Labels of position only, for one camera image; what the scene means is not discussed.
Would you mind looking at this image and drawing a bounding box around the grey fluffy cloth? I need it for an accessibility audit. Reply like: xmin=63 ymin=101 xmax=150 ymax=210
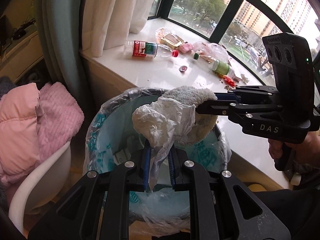
xmin=162 ymin=86 xmax=217 ymax=146

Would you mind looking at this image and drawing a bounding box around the trash bin with liner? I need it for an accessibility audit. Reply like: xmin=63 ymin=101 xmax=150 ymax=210
xmin=84 ymin=87 xmax=231 ymax=237

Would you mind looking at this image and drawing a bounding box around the person's right hand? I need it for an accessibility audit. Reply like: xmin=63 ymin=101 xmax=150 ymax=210
xmin=268 ymin=131 xmax=320 ymax=168

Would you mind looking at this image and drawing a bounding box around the red snack packet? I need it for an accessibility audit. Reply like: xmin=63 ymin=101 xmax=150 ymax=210
xmin=223 ymin=76 xmax=236 ymax=88

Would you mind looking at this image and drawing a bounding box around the green capped clear bottle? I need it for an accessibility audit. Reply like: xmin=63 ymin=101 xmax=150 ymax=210
xmin=193 ymin=53 xmax=235 ymax=78

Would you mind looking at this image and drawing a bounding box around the pinkish clear plastic bag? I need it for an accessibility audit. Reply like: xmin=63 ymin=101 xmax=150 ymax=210
xmin=193 ymin=42 xmax=229 ymax=63

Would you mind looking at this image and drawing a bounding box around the small foil lid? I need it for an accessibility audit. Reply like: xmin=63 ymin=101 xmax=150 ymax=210
xmin=179 ymin=66 xmax=187 ymax=72

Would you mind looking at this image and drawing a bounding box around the pink fuzzy pouch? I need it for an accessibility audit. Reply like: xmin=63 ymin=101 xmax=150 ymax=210
xmin=178 ymin=43 xmax=193 ymax=54

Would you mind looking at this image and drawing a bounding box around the white chair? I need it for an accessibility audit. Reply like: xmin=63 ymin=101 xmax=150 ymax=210
xmin=9 ymin=141 xmax=71 ymax=233

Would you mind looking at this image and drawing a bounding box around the gold foil box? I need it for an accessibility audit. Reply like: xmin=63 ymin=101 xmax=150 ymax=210
xmin=160 ymin=33 xmax=184 ymax=49

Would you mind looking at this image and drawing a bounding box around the clear bottle red label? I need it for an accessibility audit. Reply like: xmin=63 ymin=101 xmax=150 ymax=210
xmin=123 ymin=40 xmax=179 ymax=58

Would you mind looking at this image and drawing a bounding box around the pink padded jacket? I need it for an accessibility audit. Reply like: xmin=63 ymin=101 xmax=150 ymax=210
xmin=1 ymin=82 xmax=84 ymax=189

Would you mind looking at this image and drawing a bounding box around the white sheer curtain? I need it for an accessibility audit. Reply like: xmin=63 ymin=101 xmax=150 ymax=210
xmin=82 ymin=0 xmax=154 ymax=57

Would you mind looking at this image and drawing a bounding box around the teal drape curtain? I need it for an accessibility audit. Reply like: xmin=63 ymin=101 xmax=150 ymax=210
xmin=35 ymin=0 xmax=87 ymax=103

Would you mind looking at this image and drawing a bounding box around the black window frame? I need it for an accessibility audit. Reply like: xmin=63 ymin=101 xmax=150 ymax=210
xmin=149 ymin=0 xmax=319 ymax=85

